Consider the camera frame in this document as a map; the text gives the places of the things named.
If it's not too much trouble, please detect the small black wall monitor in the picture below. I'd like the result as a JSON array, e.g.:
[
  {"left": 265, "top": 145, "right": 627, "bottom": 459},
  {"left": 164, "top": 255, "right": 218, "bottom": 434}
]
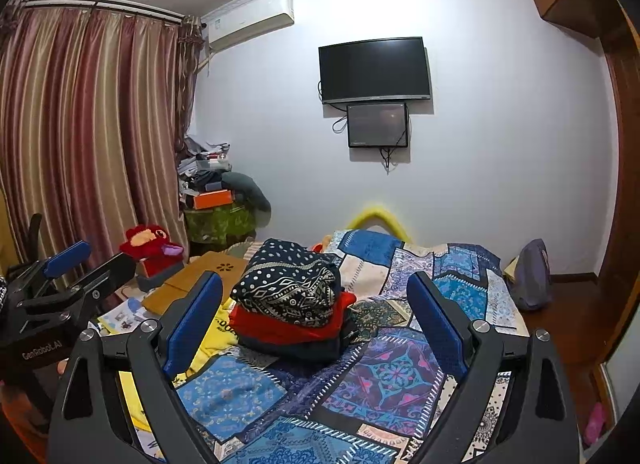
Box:
[{"left": 347, "top": 102, "right": 411, "bottom": 149}]

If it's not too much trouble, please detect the striped red beige curtain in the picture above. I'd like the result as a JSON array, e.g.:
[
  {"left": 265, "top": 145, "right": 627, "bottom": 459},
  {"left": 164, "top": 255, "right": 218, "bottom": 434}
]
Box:
[{"left": 0, "top": 0, "right": 203, "bottom": 275}]

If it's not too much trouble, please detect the yellow curved foam tube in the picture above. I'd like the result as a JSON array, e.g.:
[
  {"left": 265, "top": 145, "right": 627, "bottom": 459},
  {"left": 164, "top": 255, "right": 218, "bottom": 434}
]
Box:
[{"left": 348, "top": 204, "right": 411, "bottom": 240}]

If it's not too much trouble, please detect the red folded garment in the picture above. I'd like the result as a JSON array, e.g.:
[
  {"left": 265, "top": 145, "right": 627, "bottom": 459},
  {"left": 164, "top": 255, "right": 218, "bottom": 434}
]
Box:
[{"left": 229, "top": 291, "right": 357, "bottom": 345}]

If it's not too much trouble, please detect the black wall television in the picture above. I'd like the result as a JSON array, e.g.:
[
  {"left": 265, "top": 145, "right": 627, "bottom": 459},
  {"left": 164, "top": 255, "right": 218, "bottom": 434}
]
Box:
[{"left": 318, "top": 37, "right": 432, "bottom": 105}]

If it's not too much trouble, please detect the red plush toy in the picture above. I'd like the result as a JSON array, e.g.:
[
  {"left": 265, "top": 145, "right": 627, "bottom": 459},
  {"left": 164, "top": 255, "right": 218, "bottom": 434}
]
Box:
[{"left": 120, "top": 224, "right": 183, "bottom": 261}]

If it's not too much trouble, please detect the curtain rod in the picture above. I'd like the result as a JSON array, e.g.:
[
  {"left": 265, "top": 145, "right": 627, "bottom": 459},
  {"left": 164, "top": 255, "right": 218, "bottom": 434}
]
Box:
[{"left": 15, "top": 0, "right": 182, "bottom": 21}]

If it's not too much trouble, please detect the printed paper leaflet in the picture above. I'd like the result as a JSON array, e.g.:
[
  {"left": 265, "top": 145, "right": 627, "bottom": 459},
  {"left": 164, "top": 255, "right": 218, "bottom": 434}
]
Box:
[{"left": 97, "top": 299, "right": 148, "bottom": 335}]

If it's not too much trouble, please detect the orange box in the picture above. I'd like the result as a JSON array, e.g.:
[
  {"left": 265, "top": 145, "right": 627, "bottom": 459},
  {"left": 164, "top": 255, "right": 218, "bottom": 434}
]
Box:
[{"left": 192, "top": 189, "right": 235, "bottom": 210}]

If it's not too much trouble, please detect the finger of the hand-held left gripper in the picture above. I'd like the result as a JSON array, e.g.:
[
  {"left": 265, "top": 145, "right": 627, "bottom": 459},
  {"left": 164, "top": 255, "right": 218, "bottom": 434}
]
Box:
[
  {"left": 10, "top": 240, "right": 92, "bottom": 295},
  {"left": 65, "top": 251, "right": 137, "bottom": 317}
]

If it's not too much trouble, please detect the grey backpack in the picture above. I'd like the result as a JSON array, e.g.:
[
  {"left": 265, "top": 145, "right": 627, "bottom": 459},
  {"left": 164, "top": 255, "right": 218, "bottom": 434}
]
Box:
[{"left": 510, "top": 239, "right": 552, "bottom": 312}]

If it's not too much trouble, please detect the yellow garment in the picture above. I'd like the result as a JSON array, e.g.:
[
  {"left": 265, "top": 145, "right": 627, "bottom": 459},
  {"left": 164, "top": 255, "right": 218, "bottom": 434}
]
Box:
[{"left": 117, "top": 297, "right": 241, "bottom": 435}]

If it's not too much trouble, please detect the pile of clutter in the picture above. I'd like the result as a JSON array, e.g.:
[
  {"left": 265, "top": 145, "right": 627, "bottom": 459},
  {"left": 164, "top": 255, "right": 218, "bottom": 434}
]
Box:
[{"left": 176, "top": 137, "right": 232, "bottom": 195}]

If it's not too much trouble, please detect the dark folded garment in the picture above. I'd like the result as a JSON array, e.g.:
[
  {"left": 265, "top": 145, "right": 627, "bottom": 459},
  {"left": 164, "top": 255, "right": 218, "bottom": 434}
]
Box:
[{"left": 237, "top": 317, "right": 361, "bottom": 365}]

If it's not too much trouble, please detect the blue patchwork quilt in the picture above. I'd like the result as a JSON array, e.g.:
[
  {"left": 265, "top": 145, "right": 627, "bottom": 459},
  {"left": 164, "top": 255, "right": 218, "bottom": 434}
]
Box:
[{"left": 172, "top": 229, "right": 528, "bottom": 464}]

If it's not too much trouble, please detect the pink slipper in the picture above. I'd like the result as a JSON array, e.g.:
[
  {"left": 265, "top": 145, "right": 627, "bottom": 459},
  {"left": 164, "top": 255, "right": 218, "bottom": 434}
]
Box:
[{"left": 582, "top": 401, "right": 608, "bottom": 445}]

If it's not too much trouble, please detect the brown cardboard box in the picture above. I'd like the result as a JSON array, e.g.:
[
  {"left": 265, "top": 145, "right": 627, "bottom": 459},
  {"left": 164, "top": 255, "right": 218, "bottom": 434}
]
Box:
[{"left": 142, "top": 251, "right": 251, "bottom": 315}]

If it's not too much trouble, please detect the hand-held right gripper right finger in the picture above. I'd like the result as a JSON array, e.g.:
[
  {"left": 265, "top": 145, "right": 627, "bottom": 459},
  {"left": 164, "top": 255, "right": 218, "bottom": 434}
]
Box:
[{"left": 406, "top": 271, "right": 581, "bottom": 464}]

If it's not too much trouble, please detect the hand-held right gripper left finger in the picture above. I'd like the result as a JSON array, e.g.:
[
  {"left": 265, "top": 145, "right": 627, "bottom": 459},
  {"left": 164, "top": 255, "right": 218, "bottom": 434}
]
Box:
[{"left": 47, "top": 271, "right": 224, "bottom": 464}]

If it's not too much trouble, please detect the white air conditioner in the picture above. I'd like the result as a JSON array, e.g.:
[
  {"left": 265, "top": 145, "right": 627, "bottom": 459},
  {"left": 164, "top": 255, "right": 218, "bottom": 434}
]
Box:
[{"left": 202, "top": 0, "right": 295, "bottom": 52}]

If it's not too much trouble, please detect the navy patterned hooded jacket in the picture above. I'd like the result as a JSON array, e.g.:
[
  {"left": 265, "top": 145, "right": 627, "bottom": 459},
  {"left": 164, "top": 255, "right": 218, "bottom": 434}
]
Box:
[{"left": 230, "top": 238, "right": 343, "bottom": 330}]

